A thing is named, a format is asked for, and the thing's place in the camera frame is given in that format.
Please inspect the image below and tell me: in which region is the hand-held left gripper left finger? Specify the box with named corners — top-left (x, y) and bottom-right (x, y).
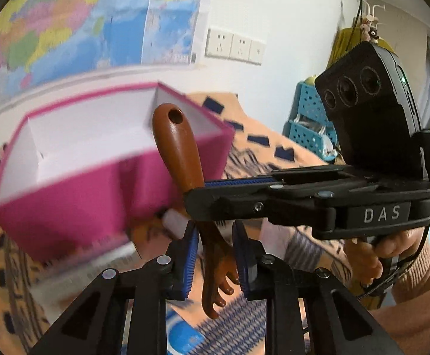
top-left (30, 220), bottom-right (201, 355)

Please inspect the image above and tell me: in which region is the orange patterned blanket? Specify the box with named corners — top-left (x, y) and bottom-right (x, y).
top-left (0, 92), bottom-right (352, 355)

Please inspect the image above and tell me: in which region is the yellow hanging cloth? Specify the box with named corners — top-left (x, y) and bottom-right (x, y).
top-left (328, 26), bottom-right (393, 78)

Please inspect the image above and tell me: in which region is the white wall hook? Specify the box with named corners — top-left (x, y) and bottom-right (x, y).
top-left (359, 0), bottom-right (386, 19)

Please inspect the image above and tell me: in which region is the blue white medicine box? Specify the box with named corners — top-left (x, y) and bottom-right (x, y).
top-left (165, 311), bottom-right (206, 355)

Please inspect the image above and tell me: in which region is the white cream tube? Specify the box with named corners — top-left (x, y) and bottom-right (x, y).
top-left (161, 209), bottom-right (190, 239)

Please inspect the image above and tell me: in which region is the wall map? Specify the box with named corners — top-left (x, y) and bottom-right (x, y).
top-left (0, 0), bottom-right (206, 93)

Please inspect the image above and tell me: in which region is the blue plastic basket rack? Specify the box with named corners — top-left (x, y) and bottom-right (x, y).
top-left (282, 79), bottom-right (345, 165)

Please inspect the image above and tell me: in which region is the white wall socket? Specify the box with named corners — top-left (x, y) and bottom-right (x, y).
top-left (230, 34), bottom-right (253, 62)
top-left (248, 40), bottom-right (267, 65)
top-left (205, 28), bottom-right (234, 59)

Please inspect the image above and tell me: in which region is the brown wooden back scratcher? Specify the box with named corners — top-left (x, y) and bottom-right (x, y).
top-left (152, 103), bottom-right (240, 320)

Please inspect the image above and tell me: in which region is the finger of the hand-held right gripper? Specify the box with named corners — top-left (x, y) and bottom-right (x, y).
top-left (183, 183), bottom-right (336, 230)
top-left (204, 168), bottom-right (349, 189)

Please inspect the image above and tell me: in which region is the small hanging plush toy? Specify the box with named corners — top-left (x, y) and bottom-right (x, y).
top-left (361, 15), bottom-right (380, 43)

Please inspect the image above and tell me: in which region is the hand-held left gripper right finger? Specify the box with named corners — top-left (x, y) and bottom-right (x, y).
top-left (233, 220), bottom-right (404, 355)

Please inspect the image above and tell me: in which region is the pink cardboard box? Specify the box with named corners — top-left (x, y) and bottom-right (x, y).
top-left (0, 81), bottom-right (236, 263)

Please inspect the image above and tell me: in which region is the person's right hand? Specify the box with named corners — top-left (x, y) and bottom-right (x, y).
top-left (343, 227), bottom-right (428, 283)

